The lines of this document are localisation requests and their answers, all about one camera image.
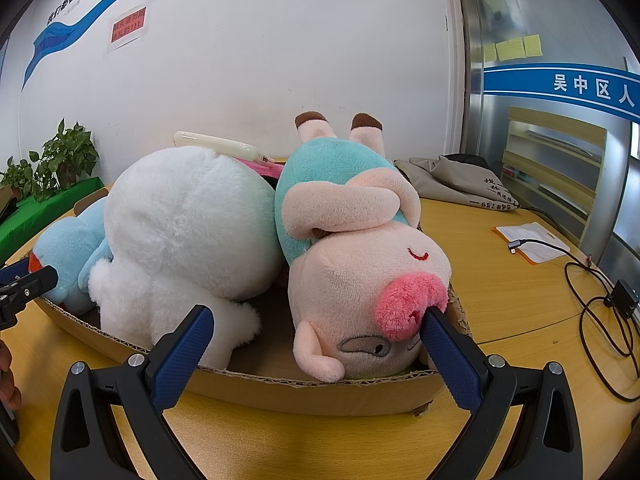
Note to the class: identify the cardboard box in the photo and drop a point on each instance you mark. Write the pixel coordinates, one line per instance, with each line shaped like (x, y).
(300, 395)

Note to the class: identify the blue glass banner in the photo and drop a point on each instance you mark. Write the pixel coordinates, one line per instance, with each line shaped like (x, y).
(525, 85)

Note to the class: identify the blue wall stripe decal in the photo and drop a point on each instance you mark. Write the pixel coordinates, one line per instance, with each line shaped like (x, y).
(55, 37)

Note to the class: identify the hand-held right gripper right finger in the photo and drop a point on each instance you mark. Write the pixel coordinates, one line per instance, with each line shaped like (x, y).
(450, 355)

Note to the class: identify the white panda plush toy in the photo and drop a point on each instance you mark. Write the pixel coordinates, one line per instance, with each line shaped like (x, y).
(190, 240)

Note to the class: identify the grey jacket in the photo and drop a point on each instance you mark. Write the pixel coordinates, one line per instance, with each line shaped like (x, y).
(450, 180)

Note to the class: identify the cream glossy tube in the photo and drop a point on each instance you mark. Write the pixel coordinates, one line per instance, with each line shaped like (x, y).
(220, 146)

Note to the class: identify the small yellow sticky note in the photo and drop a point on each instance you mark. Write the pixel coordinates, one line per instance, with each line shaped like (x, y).
(490, 52)

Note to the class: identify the red wall notice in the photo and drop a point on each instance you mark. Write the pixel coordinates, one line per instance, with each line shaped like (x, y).
(129, 25)

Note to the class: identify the medium yellow sticky note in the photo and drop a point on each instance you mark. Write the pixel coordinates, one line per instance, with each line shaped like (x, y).
(533, 45)

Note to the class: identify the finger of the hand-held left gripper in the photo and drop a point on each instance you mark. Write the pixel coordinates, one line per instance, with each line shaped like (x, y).
(15, 272)
(35, 282)

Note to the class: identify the large potted green plant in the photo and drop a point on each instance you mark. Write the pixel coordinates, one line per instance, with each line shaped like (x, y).
(65, 152)

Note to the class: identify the small potted green plant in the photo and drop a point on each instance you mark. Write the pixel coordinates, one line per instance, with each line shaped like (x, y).
(17, 180)

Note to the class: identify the person's left hand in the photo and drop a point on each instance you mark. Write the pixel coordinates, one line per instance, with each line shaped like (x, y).
(7, 375)

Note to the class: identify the large yellow sticky note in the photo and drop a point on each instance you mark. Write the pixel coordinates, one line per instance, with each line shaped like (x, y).
(510, 49)

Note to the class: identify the green cloth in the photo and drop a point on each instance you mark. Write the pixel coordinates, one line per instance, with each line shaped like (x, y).
(30, 220)

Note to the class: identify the black adapter box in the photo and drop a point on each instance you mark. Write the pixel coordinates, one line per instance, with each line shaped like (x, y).
(622, 299)

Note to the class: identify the light blue plush toy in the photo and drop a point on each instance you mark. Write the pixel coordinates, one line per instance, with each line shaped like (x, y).
(70, 245)

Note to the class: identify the pink pig plush toy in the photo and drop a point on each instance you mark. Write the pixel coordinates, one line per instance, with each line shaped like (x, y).
(350, 270)

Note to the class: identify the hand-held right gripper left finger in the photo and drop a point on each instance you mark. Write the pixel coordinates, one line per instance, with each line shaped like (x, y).
(180, 355)

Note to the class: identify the metal door frame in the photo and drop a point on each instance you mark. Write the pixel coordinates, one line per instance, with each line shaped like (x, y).
(470, 85)

